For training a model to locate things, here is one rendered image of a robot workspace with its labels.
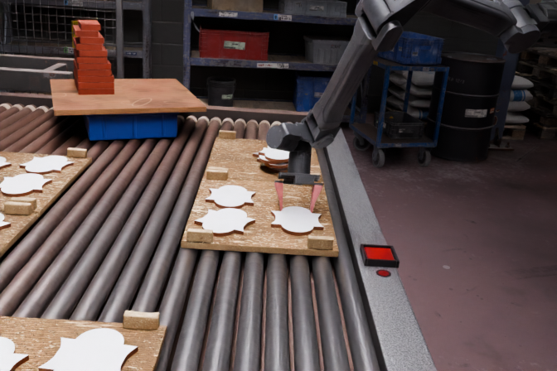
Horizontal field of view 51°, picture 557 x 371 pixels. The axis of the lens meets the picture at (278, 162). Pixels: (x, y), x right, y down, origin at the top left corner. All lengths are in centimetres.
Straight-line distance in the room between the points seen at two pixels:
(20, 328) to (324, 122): 76
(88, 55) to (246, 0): 363
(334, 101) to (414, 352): 57
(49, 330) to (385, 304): 61
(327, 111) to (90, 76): 108
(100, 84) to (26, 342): 132
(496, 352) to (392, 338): 175
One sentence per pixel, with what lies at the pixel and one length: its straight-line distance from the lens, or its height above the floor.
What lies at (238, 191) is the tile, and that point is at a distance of 155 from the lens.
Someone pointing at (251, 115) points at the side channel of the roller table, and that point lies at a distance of 239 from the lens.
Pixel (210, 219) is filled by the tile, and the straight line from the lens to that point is 139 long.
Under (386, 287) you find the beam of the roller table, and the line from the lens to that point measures 124.
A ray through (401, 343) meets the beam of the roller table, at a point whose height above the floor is 92.
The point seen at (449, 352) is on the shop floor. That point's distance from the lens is 273.
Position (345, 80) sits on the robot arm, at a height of 130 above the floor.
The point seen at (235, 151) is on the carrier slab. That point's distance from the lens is 191.
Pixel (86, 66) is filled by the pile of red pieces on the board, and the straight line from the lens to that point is 218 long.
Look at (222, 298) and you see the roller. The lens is 114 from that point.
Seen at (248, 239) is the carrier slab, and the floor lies 94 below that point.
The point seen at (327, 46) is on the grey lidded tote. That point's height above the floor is 81.
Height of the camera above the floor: 152
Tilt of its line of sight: 19 degrees down
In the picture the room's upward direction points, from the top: 4 degrees clockwise
